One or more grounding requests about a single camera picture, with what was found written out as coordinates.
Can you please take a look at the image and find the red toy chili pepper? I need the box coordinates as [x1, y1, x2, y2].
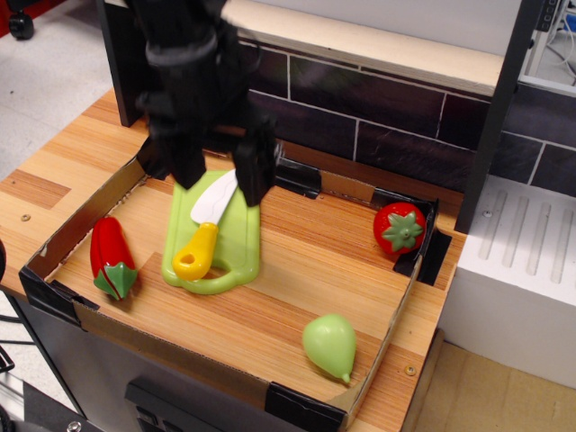
[90, 217, 138, 300]

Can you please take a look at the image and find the green plastic cutting board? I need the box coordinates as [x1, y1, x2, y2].
[161, 170, 260, 295]

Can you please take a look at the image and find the black caster wheel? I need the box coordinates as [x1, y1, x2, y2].
[8, 11, 34, 41]

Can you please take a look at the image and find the red toy strawberry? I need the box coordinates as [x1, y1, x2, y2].
[373, 202, 427, 255]

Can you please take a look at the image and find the green toy pear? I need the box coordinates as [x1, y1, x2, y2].
[302, 314, 356, 384]

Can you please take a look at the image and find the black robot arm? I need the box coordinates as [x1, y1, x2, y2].
[128, 1, 280, 206]

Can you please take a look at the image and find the cardboard fence with black tape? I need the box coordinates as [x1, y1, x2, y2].
[22, 114, 464, 431]

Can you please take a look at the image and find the white foam block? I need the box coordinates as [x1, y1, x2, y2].
[439, 176, 575, 388]

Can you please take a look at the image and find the yellow handled white toy knife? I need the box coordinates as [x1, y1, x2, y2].
[172, 169, 238, 281]

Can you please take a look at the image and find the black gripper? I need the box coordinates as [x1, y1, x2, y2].
[137, 26, 278, 207]

